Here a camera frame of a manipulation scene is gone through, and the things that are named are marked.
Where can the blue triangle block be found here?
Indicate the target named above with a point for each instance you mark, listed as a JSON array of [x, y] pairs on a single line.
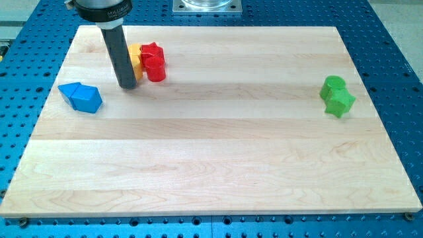
[[67, 90]]

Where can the light wooden board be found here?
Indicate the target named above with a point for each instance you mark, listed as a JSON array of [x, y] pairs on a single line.
[[237, 127]]

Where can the red cylinder block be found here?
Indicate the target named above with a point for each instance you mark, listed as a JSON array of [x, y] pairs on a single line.
[[155, 69]]

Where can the yellow pentagon block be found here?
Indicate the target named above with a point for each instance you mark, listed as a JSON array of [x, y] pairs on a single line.
[[137, 67]]

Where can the red star block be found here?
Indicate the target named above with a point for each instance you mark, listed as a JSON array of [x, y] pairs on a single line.
[[150, 50]]

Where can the yellow hexagon block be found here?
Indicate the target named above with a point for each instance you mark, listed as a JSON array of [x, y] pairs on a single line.
[[134, 49]]

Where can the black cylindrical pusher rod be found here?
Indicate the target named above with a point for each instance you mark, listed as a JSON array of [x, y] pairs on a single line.
[[119, 56]]

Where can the green cylinder block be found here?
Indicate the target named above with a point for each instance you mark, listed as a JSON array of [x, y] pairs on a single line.
[[332, 82]]

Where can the blue cube block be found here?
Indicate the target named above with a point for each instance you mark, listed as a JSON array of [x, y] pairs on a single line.
[[86, 99]]

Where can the green star block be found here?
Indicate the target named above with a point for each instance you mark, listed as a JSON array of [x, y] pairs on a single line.
[[338, 102]]

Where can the black robot wrist flange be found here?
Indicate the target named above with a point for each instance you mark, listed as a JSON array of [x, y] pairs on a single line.
[[106, 14]]

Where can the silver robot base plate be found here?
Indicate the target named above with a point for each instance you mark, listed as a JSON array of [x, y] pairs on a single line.
[[186, 7]]

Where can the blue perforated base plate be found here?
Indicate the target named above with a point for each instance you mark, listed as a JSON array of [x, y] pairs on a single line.
[[35, 57]]

